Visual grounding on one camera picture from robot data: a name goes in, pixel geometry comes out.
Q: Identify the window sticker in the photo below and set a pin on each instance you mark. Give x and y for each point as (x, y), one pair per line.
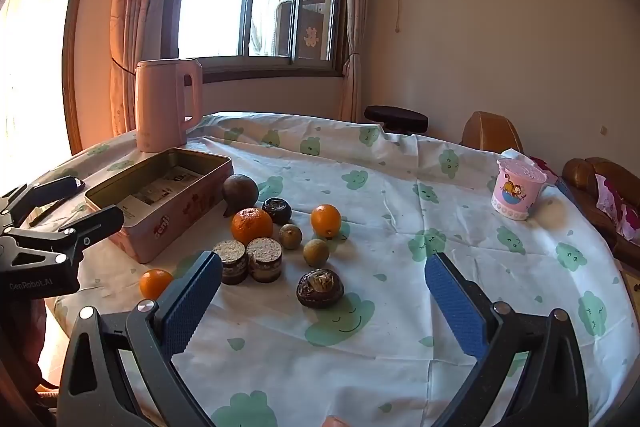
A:
(313, 36)

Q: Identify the pink metal tin box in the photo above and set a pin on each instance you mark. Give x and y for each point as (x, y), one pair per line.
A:
(150, 237)

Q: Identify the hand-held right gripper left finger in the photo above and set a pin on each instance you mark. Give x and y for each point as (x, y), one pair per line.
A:
(192, 302)

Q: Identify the brown leather sofa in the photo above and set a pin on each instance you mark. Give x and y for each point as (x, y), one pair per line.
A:
(580, 177)

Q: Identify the small brown-green fruit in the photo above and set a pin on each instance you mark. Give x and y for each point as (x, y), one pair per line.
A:
(290, 237)

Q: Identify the white tablecloth green cloud print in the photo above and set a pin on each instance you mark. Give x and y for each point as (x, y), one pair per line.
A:
(400, 207)

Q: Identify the pink patterned curtain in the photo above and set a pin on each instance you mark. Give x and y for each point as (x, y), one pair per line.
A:
(357, 32)
(145, 7)

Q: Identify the small orange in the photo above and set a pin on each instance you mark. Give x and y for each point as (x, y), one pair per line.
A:
(155, 283)

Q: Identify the white tissue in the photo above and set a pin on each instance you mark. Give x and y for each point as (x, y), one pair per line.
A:
(515, 154)

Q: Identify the round rice cake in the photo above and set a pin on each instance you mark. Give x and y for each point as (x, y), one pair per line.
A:
(264, 259)
(230, 262)

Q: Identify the wooden door frame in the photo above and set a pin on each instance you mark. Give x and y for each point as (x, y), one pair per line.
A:
(75, 57)

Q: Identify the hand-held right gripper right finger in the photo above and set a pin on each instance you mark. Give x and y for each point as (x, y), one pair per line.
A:
(455, 307)

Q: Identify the smooth orange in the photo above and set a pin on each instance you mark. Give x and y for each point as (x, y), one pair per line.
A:
(325, 220)

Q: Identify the dark wrinkled dried fruit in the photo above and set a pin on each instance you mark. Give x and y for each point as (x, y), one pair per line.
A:
(277, 210)

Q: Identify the pink cartoon cup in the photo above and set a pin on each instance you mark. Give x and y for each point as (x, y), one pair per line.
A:
(517, 194)

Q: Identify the large wrinkled mandarin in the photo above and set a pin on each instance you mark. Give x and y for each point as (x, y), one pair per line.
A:
(251, 226)

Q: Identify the dark brown round fruit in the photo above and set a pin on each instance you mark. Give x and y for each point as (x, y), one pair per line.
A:
(241, 191)

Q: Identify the brown leather chair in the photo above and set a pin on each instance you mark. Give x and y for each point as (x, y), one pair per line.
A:
(490, 132)

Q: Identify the black round stool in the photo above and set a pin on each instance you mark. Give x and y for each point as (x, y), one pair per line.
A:
(395, 117)

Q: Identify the pink cloth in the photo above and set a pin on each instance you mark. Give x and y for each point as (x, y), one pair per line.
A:
(617, 207)

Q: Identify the brown-green round fruit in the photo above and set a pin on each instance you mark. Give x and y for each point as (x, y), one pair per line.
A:
(316, 253)

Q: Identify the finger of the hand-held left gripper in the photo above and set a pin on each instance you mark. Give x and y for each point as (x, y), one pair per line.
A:
(50, 194)
(95, 227)

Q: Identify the newspaper liner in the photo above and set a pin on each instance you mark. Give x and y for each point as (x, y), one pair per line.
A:
(165, 189)

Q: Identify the pink electric kettle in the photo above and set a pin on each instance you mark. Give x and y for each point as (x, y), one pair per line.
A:
(160, 107)

